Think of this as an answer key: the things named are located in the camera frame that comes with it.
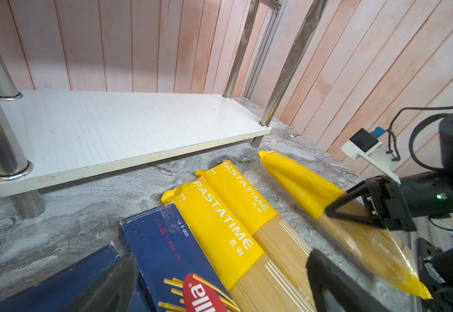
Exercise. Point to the aluminium wall frame rail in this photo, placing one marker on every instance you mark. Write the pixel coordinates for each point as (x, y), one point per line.
(271, 15)

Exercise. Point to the yellow pastatime spaghetti pack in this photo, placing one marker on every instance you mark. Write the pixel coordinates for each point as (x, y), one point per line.
(249, 275)
(287, 250)
(380, 251)

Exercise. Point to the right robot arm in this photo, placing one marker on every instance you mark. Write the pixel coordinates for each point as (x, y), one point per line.
(430, 194)

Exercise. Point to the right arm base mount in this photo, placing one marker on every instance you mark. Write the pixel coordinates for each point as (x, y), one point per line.
(436, 273)

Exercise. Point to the narrow blue Barilla spaghetti box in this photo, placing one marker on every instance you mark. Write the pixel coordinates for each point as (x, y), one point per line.
(175, 272)

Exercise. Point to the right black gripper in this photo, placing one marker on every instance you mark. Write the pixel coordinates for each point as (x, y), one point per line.
(377, 203)

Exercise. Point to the wide blue Barilla pasta box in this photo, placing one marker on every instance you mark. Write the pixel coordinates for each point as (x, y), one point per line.
(50, 294)

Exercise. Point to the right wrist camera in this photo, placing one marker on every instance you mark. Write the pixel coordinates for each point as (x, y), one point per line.
(367, 146)

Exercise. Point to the white two-tier shelf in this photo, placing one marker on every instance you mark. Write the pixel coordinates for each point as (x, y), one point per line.
(49, 138)

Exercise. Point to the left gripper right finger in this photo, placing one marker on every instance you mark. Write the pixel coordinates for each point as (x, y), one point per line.
(333, 290)

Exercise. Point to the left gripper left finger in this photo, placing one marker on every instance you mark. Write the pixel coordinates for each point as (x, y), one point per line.
(102, 281)

